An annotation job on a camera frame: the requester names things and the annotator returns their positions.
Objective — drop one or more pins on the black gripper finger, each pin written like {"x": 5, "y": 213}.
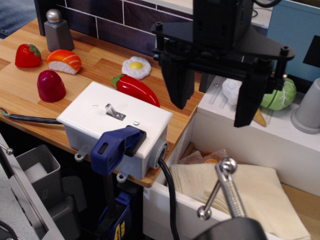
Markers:
{"x": 255, "y": 84}
{"x": 179, "y": 79}

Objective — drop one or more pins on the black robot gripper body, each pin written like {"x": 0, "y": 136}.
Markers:
{"x": 221, "y": 40}

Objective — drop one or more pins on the white toy garlic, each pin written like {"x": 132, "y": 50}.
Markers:
{"x": 231, "y": 89}

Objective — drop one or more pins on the green toy cabbage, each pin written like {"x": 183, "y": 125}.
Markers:
{"x": 280, "y": 99}

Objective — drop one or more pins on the orange toy carrot piece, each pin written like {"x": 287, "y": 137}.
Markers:
{"x": 258, "y": 118}

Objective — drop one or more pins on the toy fried egg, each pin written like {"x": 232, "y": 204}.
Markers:
{"x": 136, "y": 67}

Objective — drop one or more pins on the red toy chili pepper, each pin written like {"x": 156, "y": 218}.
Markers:
{"x": 135, "y": 88}

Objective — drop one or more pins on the grey plastic cup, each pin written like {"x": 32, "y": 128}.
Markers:
{"x": 306, "y": 118}

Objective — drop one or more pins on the light blue box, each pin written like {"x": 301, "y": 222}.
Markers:
{"x": 297, "y": 25}

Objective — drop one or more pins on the blue bar clamp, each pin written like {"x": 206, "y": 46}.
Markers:
{"x": 116, "y": 220}

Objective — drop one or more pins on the folded cream cloth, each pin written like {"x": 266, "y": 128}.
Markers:
{"x": 259, "y": 188}

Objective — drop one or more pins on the toy salmon sushi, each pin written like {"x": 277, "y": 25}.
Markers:
{"x": 64, "y": 61}

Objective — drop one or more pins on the grey toy salt shaker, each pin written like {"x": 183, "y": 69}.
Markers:
{"x": 57, "y": 32}

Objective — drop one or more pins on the dark red toy fruit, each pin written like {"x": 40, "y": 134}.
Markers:
{"x": 50, "y": 86}

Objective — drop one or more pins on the red toy strawberry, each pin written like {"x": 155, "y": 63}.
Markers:
{"x": 27, "y": 56}

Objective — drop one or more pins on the grey plastic bin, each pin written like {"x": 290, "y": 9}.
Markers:
{"x": 44, "y": 173}

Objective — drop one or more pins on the clear toggle switch lever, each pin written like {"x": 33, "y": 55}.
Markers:
{"x": 110, "y": 111}

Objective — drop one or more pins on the white light switch box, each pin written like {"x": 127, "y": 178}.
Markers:
{"x": 85, "y": 120}

